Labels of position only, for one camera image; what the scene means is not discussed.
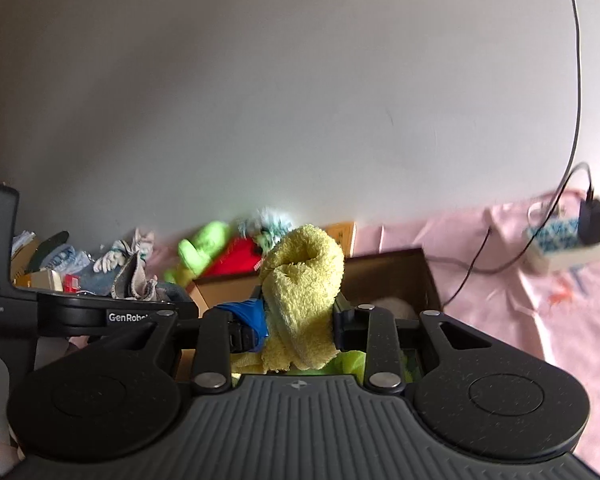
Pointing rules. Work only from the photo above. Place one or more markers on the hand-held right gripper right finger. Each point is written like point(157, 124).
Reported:
point(342, 327)

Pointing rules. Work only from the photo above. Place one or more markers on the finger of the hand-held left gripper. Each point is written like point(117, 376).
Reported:
point(252, 312)

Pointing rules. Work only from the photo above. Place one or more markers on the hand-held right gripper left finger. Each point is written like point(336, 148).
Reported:
point(242, 341)

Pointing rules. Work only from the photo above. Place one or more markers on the yellow terry towel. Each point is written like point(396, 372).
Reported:
point(302, 285)

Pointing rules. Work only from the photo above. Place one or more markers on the brown cardboard box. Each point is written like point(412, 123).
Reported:
point(380, 275)

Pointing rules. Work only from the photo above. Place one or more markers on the small brown carton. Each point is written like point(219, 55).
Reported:
point(37, 277)

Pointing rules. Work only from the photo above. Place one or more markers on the black insole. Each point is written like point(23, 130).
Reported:
point(47, 247)

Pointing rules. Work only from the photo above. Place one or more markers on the red plush toy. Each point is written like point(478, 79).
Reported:
point(237, 260)

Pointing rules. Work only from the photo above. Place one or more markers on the pale round plush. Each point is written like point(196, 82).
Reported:
point(395, 307)

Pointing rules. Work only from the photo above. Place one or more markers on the small red box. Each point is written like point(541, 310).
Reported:
point(71, 283)

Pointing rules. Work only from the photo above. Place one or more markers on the lime green plush toy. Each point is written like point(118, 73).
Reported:
point(200, 250)

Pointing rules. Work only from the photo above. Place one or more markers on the blue denim cloth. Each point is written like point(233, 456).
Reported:
point(97, 282)

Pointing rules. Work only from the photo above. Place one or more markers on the grey cloth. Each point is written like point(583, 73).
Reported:
point(132, 280)

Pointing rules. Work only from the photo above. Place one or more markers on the pink bedsheet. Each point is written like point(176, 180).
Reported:
point(505, 310)

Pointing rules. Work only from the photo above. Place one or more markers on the white power strip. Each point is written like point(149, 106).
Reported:
point(555, 247)

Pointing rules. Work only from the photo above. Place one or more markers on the black charger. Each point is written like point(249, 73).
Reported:
point(592, 222)

